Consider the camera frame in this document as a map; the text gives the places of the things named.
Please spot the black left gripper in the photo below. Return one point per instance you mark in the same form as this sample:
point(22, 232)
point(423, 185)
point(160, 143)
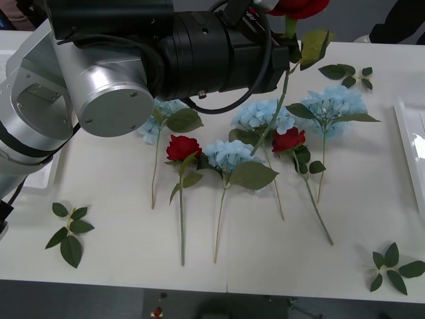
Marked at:
point(245, 60)

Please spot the red rose with broad leaf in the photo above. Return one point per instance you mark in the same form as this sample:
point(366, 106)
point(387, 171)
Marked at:
point(299, 6)

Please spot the pale blue flower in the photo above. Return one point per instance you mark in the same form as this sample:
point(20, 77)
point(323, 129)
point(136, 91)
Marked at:
point(335, 99)
point(184, 120)
point(255, 113)
point(229, 154)

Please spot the silver and black left arm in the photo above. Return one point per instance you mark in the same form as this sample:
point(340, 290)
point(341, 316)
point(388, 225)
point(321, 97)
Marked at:
point(106, 83)

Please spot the loose green leaf twig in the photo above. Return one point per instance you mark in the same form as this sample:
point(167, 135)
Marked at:
point(396, 282)
point(71, 249)
point(333, 71)

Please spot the red rose with green stem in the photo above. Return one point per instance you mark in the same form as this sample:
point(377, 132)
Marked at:
point(182, 148)
point(287, 139)

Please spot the person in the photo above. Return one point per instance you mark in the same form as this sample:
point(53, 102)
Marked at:
point(398, 33)
point(23, 13)

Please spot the shallow white box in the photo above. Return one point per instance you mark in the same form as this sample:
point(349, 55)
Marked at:
point(411, 133)
point(40, 182)

